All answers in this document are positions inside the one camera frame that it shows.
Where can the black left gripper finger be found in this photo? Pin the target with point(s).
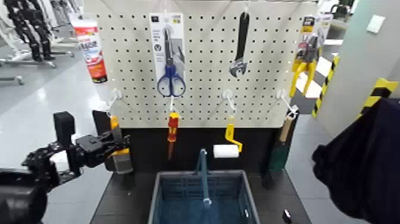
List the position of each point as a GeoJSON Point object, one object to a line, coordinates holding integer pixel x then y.
{"type": "Point", "coordinates": [107, 137]}
{"type": "Point", "coordinates": [122, 144]}

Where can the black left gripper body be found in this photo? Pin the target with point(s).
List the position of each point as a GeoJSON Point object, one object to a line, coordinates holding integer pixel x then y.
{"type": "Point", "coordinates": [92, 150]}

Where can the yellow grey paint brush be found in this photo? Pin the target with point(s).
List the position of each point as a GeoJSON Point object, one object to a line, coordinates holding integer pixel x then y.
{"type": "Point", "coordinates": [122, 161]}

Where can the dark robot right arm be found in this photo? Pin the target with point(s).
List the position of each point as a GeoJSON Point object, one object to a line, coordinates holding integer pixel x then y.
{"type": "Point", "coordinates": [365, 169]}

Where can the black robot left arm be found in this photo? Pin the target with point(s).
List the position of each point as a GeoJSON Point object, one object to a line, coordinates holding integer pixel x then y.
{"type": "Point", "coordinates": [34, 165]}

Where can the blue grey plastic crate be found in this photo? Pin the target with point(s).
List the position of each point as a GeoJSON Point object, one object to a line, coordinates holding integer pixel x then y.
{"type": "Point", "coordinates": [200, 203]}

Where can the white plastic pegboard hook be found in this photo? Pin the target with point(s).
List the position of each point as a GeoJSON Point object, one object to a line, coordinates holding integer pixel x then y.
{"type": "Point", "coordinates": [172, 104]}
{"type": "Point", "coordinates": [282, 95]}
{"type": "Point", "coordinates": [228, 95]}
{"type": "Point", "coordinates": [116, 93]}

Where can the red yellow screwdriver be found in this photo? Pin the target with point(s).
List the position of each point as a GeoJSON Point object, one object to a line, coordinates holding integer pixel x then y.
{"type": "Point", "coordinates": [173, 125]}

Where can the red white sealant tube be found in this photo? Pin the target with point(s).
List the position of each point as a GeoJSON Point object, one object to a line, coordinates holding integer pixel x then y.
{"type": "Point", "coordinates": [91, 50]}

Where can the blue scissors on card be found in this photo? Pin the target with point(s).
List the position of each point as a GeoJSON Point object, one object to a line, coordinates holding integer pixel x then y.
{"type": "Point", "coordinates": [170, 62]}

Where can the beige perforated pegboard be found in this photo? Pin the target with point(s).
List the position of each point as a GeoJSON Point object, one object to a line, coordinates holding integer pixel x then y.
{"type": "Point", "coordinates": [206, 62]}

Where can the black humanoid robot on stand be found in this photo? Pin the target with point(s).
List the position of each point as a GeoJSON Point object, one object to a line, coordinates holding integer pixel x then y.
{"type": "Point", "coordinates": [29, 25]}

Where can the black adjustable wrench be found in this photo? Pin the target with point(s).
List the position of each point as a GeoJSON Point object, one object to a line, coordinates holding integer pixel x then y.
{"type": "Point", "coordinates": [241, 40]}

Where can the small black knob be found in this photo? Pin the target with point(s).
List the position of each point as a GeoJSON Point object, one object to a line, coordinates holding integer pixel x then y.
{"type": "Point", "coordinates": [287, 216]}

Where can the yellow pliers on card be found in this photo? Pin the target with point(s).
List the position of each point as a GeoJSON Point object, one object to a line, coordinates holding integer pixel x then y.
{"type": "Point", "coordinates": [307, 59]}

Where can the yellow black striped corner guard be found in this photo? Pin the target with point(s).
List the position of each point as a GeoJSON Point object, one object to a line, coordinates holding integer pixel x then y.
{"type": "Point", "coordinates": [378, 92]}

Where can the yellow black striped post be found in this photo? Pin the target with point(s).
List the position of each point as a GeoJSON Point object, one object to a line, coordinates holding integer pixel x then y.
{"type": "Point", "coordinates": [326, 84]}

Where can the white wall switch plate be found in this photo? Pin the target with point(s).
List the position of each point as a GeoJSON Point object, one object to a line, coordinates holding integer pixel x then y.
{"type": "Point", "coordinates": [375, 23]}

